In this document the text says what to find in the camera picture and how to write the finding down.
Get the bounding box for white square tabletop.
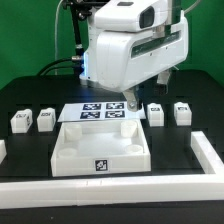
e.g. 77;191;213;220
51;119;151;177

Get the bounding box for black cables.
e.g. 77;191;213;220
36;56;84;77

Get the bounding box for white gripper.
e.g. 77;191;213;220
96;15;188;111

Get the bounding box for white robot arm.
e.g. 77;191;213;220
80;0;188;111

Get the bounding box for white cable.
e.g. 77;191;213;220
54;0;64;76

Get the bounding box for white U-shaped fence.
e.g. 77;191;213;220
0;131;224;209

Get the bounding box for white marker sheet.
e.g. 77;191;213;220
58;101;146;122

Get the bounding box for black camera stand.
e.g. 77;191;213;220
62;0;91;56

